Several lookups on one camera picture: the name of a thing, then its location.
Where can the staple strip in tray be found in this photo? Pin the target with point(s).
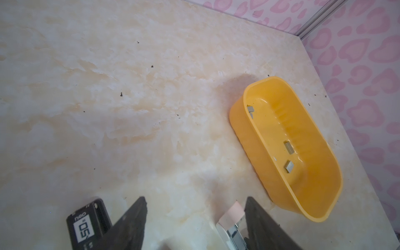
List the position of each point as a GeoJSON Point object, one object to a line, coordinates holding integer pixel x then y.
{"type": "Point", "coordinates": [289, 165]}
{"type": "Point", "coordinates": [250, 111]}
{"type": "Point", "coordinates": [289, 147]}

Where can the black stapler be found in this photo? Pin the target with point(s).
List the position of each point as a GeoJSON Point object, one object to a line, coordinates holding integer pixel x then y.
{"type": "Point", "coordinates": [87, 225]}

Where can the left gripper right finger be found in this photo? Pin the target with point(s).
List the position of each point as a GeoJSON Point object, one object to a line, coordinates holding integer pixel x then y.
{"type": "Point", "coordinates": [263, 232]}

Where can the yellow plastic tray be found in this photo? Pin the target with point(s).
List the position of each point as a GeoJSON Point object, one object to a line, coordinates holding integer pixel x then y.
{"type": "Point", "coordinates": [293, 161]}

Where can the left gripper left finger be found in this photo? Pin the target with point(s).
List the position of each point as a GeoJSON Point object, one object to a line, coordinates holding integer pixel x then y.
{"type": "Point", "coordinates": [128, 232]}

